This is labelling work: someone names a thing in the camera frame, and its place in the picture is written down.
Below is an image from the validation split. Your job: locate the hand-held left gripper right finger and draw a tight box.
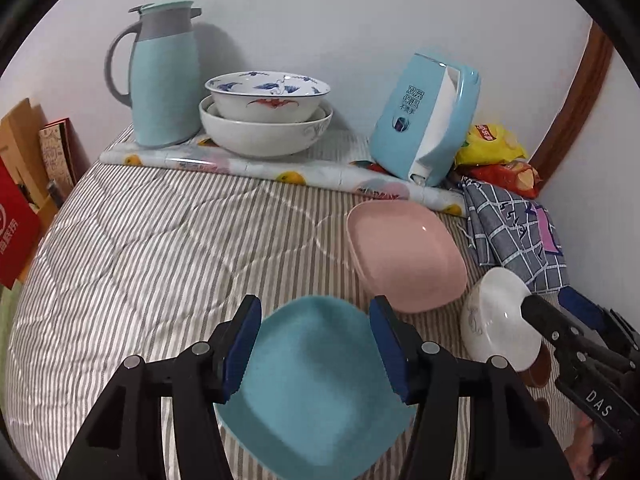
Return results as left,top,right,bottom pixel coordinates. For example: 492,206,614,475
369,295,568,480

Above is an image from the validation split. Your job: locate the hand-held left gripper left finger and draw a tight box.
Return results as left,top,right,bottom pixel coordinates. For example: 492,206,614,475
56,294,263,480

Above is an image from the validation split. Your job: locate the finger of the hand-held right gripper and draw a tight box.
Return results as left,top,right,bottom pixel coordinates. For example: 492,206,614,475
520,294,628,376
557,286,640,356

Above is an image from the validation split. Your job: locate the plain white bowl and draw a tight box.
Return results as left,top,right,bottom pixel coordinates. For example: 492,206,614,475
460,267,543,373

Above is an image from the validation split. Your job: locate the small brown bowl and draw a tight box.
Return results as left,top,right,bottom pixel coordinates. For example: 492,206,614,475
520,345,553,388

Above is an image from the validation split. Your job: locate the teal square plate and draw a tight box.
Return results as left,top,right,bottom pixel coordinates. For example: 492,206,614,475
215,296,418,480

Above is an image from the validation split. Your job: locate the pink square plate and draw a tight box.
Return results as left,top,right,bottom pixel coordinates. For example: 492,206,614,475
346,201,468,314

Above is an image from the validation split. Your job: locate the person's right hand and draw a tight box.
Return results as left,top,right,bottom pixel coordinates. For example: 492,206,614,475
562,417,608,480

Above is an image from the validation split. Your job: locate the grey checked cloth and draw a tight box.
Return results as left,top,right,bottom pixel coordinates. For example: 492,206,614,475
460,176,572,293

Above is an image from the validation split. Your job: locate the grey striped quilted mattress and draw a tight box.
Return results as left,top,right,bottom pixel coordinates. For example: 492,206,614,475
0,127,591,480

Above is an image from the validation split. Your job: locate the red snack bag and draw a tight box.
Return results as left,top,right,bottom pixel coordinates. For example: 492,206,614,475
467,159,543,200

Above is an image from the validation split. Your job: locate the yellow snack bag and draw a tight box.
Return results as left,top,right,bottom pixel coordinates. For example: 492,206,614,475
454,124,530,167

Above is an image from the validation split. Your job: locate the fruit print table mat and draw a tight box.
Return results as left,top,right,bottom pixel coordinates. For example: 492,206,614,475
98,127,468,218

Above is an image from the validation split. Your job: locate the large white bowl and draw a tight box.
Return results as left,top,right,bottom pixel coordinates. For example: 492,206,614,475
199,95,334,157

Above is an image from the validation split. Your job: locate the light blue electric kettle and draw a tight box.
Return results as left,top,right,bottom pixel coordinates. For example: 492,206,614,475
370,51,482,187

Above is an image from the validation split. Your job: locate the blue and red patterned bowl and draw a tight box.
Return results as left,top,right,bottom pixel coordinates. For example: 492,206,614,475
204,71,331,123

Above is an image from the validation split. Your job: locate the red paper bag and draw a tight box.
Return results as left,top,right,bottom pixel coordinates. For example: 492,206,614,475
0,162,43,291

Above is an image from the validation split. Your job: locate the brown patterned book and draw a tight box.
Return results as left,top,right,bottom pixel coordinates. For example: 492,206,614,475
39,118,78,201

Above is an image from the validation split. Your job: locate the light teal thermos jug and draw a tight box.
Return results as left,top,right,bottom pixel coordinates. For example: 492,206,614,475
104,1,210,149

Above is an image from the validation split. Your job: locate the brown cardboard box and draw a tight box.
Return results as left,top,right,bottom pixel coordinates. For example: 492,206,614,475
0,97,76,211

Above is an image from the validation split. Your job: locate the brown wooden door frame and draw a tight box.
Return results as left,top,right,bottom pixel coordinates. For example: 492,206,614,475
527,20,616,181

